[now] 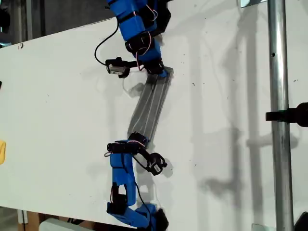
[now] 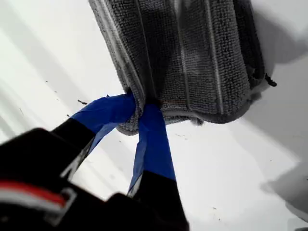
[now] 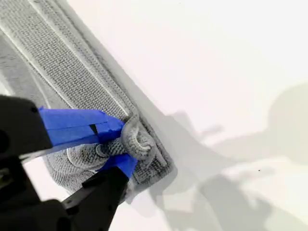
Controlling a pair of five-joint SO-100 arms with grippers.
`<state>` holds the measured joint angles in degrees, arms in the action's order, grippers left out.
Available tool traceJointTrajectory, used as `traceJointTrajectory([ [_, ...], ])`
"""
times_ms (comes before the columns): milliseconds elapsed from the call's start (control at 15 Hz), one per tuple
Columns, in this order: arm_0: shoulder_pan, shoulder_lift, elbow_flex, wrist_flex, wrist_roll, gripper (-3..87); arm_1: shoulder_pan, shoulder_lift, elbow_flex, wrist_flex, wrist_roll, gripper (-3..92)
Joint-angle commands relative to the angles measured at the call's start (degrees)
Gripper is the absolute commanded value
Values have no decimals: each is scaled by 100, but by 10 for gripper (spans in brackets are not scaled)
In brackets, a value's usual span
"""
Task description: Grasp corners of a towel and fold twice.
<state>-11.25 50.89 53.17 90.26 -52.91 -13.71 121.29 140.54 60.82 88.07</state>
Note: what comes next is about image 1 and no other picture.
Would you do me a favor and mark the black clamp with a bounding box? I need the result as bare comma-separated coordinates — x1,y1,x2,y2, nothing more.
265,102,308,128

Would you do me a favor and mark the black camera stalk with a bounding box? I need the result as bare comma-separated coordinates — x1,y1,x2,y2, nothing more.
125,60,145,72
136,148,153,167

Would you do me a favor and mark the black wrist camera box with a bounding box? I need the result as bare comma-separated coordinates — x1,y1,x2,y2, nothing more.
105,57,131,79
147,152,168,177

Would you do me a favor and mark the steel post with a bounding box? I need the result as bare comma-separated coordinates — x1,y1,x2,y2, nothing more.
267,0,295,231

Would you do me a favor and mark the wooden table leg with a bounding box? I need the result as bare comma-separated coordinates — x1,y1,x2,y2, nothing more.
26,211,40,231

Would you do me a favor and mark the grey white-striped towel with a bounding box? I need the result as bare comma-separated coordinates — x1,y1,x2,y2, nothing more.
127,67,175,145

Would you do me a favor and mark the yellow object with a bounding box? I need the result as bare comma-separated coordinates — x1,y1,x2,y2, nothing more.
0,140,7,166

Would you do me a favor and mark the black rounded object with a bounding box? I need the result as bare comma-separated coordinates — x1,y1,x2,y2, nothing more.
293,211,308,231

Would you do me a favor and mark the black camera cable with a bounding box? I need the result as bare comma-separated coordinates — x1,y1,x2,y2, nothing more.
133,179,154,217
94,23,120,65

